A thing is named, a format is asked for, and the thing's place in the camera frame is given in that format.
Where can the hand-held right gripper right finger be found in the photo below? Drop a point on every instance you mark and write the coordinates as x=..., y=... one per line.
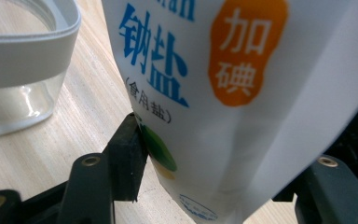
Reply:
x=335, y=189

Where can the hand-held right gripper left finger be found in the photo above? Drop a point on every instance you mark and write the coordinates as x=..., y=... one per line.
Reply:
x=105, y=174

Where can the clear jar with white lid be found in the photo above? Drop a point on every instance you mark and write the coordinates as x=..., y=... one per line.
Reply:
x=21, y=62

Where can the white and blue salt bag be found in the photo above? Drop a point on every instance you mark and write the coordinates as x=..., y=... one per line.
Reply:
x=230, y=93

